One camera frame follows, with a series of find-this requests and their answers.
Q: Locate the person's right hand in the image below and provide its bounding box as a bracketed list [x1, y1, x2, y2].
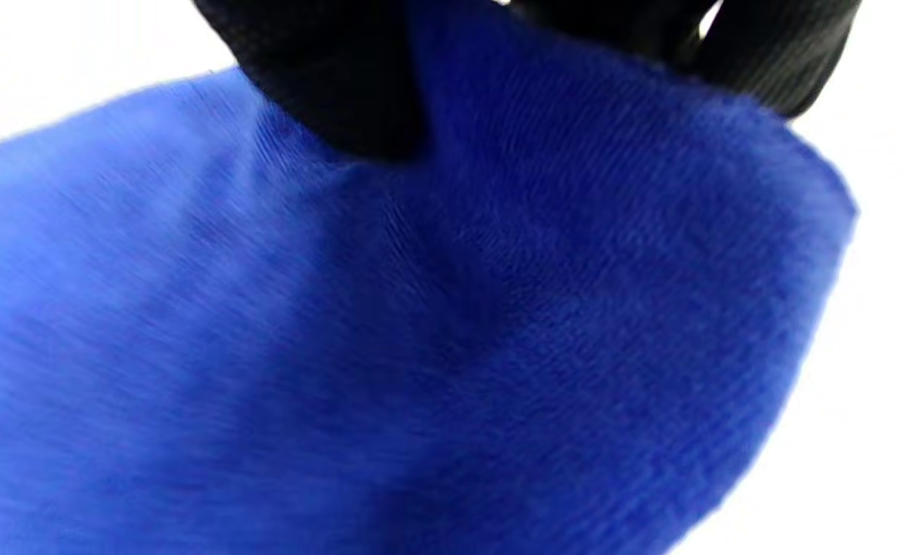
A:
[191, 0, 862, 163]

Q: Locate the blue towel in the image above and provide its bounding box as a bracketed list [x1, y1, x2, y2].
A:
[0, 0, 858, 555]

